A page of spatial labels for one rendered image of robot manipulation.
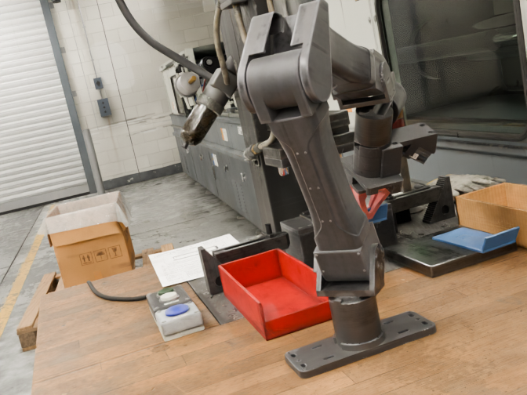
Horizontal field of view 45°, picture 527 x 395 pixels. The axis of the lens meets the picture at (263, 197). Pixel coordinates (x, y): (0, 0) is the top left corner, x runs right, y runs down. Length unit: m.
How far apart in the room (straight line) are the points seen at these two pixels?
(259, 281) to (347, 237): 0.42
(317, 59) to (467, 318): 0.42
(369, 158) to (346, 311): 0.27
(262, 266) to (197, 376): 0.34
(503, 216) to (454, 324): 0.34
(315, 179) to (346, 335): 0.22
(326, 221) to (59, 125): 9.61
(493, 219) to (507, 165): 0.60
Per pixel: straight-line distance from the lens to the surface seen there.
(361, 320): 0.84
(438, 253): 1.14
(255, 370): 0.88
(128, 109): 10.36
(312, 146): 0.74
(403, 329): 0.89
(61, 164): 10.36
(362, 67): 0.90
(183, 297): 1.14
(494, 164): 1.86
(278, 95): 0.71
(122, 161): 10.40
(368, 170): 1.01
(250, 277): 1.18
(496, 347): 0.85
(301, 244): 1.20
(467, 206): 1.28
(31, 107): 10.34
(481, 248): 1.11
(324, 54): 0.74
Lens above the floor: 1.28
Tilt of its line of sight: 11 degrees down
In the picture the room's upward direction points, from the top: 12 degrees counter-clockwise
